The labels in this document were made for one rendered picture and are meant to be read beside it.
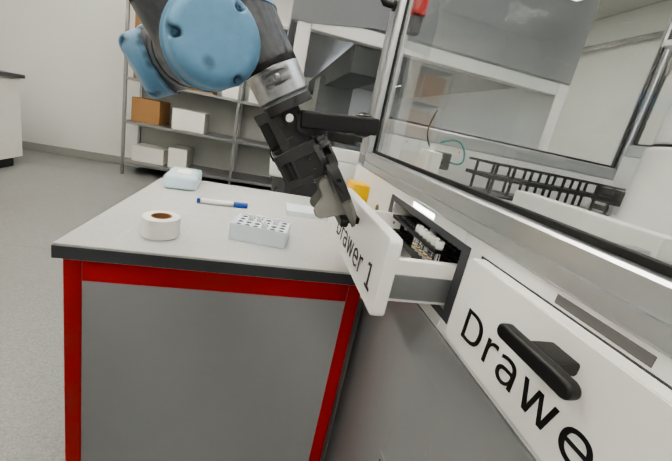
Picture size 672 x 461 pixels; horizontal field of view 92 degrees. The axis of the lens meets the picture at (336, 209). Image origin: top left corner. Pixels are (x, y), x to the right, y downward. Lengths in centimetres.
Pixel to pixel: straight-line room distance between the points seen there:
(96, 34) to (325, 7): 405
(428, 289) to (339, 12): 109
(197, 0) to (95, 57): 484
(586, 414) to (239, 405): 70
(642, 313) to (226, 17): 37
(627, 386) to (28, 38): 548
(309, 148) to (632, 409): 40
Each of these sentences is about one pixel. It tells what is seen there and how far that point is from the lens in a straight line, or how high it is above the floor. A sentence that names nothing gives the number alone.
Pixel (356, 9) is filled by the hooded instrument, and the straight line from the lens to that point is 137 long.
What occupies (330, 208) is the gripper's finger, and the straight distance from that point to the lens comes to 49.
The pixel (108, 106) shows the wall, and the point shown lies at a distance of 508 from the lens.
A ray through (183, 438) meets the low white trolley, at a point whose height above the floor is 31.
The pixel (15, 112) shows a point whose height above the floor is 54.
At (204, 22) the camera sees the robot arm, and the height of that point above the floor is 110.
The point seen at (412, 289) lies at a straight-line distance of 46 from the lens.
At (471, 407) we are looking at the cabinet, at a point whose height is 77.
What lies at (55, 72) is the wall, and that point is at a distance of 532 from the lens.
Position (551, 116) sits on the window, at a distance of 43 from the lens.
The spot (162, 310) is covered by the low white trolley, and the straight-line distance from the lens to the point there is 75.
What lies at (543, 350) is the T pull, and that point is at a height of 91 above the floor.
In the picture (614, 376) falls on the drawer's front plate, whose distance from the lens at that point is 32.
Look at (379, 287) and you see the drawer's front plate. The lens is 42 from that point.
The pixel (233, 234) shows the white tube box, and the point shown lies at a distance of 75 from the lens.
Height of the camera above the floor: 105
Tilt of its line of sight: 14 degrees down
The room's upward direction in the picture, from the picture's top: 12 degrees clockwise
